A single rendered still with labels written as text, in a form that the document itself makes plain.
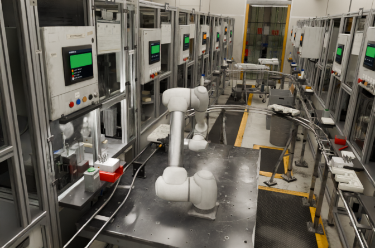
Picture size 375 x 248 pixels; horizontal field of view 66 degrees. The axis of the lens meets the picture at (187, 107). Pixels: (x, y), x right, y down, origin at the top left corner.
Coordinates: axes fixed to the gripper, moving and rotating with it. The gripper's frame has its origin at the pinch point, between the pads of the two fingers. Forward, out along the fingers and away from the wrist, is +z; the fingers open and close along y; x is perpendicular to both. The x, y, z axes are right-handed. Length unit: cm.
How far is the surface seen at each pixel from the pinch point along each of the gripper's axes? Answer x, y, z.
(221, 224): 69, -20, -65
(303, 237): -22, -86, -132
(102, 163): 77, 14, 11
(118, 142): 23.4, 3.2, 28.4
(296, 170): -159, -88, -137
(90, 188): 93, 6, 9
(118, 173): 70, 4, 4
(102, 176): 80, 6, 9
